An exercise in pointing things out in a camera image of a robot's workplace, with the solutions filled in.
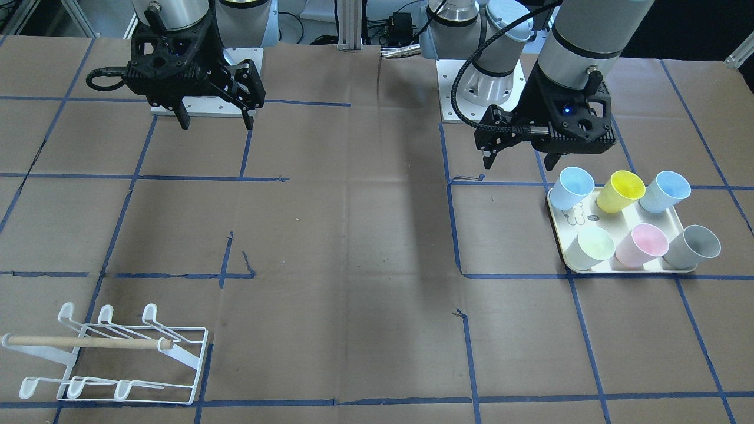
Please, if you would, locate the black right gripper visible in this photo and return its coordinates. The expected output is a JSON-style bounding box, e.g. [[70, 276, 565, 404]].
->
[[124, 11, 266, 131]]

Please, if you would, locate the pink cup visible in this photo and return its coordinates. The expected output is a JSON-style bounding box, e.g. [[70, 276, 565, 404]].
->
[[615, 223, 670, 268]]

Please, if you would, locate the white cup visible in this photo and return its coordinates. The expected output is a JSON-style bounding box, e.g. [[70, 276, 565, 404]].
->
[[564, 227, 615, 271]]

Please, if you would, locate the white wire cup rack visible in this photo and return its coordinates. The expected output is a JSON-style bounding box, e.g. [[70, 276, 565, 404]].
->
[[2, 302, 209, 405]]

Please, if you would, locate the grey cup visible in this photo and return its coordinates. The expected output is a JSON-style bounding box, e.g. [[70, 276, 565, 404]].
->
[[663, 225, 722, 269]]

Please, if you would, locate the light blue cup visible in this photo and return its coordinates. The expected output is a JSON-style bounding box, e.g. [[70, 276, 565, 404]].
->
[[639, 171, 692, 214], [549, 167, 595, 210]]

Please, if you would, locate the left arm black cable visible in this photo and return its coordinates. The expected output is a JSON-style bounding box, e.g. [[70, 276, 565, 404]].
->
[[451, 0, 561, 129]]

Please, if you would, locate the cream bunny tray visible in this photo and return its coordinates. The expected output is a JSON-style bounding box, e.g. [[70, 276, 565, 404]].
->
[[545, 187, 697, 274]]

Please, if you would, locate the aluminium frame post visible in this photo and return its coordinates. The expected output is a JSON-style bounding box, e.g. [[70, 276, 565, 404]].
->
[[335, 0, 366, 51]]

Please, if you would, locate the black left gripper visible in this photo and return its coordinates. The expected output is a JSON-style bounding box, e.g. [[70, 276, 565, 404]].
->
[[475, 64, 617, 171]]

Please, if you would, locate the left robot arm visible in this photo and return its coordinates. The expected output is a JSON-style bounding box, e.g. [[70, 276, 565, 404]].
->
[[416, 1, 653, 171]]

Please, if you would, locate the yellow cup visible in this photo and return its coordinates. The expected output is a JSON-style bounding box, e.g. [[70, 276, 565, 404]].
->
[[596, 171, 646, 214]]

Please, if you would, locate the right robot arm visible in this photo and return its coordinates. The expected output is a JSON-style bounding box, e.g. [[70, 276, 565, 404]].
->
[[123, 1, 279, 130]]

